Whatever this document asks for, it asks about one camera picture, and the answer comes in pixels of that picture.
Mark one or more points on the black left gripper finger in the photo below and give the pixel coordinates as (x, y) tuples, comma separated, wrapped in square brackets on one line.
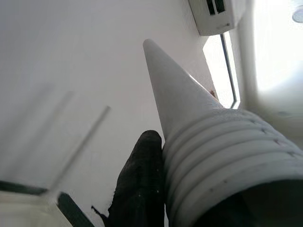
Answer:
[(139, 179)]

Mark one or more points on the white plastic table leg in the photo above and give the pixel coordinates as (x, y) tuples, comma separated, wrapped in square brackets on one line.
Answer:
[(201, 142)]

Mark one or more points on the bright window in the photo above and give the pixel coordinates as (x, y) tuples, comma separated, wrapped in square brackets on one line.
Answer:
[(222, 71)]

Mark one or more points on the round ceiling lamp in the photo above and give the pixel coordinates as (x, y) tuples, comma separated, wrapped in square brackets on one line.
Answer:
[(298, 14)]

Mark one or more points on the white wall air conditioner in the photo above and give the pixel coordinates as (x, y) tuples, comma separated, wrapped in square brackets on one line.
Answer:
[(213, 16)]

